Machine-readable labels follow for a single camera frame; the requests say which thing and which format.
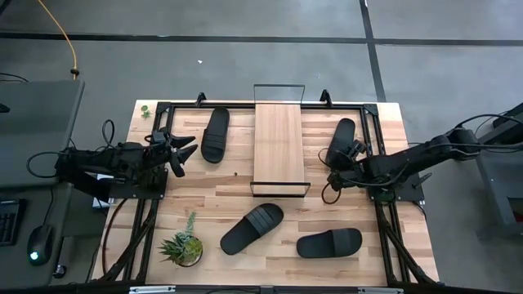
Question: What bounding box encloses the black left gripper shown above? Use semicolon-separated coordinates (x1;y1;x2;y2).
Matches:
143;134;199;179

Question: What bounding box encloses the potted green succulent plant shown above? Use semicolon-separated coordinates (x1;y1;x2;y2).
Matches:
158;211;204;269

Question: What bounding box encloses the silver metal bracket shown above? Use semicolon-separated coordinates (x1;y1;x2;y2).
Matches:
358;287;404;294
128;285;177;294

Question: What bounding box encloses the black computer mouse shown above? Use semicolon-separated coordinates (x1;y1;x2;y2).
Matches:
26;224;54;266

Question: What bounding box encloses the black aluminium table frame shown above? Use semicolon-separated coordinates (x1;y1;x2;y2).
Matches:
97;100;438;285

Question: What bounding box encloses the black keyboard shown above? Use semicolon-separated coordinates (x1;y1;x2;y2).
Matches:
0;198;26;247

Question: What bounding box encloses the grey desk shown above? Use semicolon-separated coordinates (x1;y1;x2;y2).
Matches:
0;79;86;289

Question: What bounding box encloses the black rubber slide sandal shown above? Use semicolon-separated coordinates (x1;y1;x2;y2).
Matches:
324;118;357;171
199;106;231;164
219;203;285;256
296;227;364;259

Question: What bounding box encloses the white paper sheet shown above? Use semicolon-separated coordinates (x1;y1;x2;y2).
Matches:
92;173;114;209

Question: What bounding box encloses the yellow cable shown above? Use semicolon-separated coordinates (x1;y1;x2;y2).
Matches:
36;0;79;81

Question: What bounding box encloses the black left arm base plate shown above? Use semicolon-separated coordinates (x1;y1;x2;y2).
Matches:
106;169;169;201

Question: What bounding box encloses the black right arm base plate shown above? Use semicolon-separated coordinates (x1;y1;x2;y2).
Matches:
367;171;427;204

